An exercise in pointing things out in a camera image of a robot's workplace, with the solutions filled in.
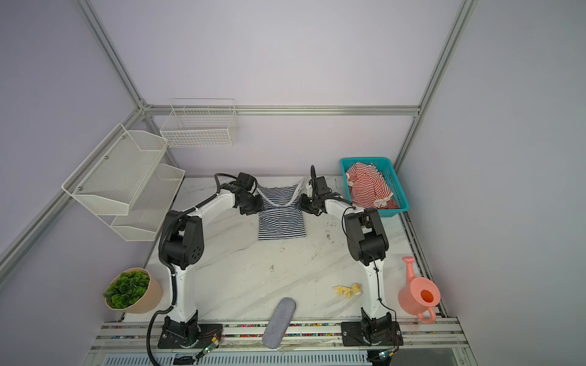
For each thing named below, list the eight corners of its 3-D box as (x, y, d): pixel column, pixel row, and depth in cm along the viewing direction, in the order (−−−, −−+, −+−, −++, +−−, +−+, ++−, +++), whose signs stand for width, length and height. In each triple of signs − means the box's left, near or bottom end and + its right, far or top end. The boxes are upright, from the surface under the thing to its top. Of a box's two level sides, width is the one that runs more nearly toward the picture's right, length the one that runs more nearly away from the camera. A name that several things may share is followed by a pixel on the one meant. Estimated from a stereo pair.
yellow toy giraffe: (335, 299, 83) (336, 297, 81) (333, 288, 86) (334, 286, 83) (361, 295, 84) (363, 293, 82) (358, 285, 86) (359, 282, 84)
